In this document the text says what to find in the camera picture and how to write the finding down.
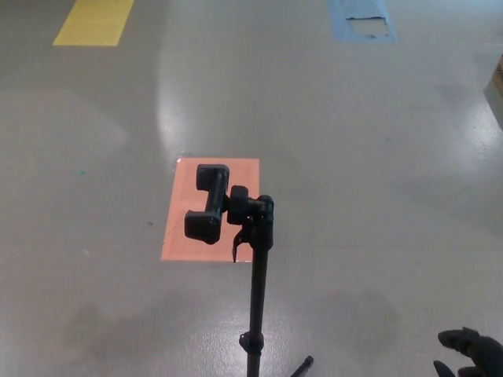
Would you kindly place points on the orange floor tape rectangle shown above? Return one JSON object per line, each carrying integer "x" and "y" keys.
{"x": 208, "y": 208}

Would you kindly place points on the black phone stand tripod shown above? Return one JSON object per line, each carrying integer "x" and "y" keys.
{"x": 259, "y": 251}

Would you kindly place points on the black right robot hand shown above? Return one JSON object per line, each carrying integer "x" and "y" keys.
{"x": 481, "y": 351}

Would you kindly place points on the torn blue floor tape rectangle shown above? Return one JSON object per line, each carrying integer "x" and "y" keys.
{"x": 342, "y": 19}

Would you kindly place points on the yellow floor tape rectangle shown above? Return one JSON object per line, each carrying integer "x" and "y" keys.
{"x": 94, "y": 21}

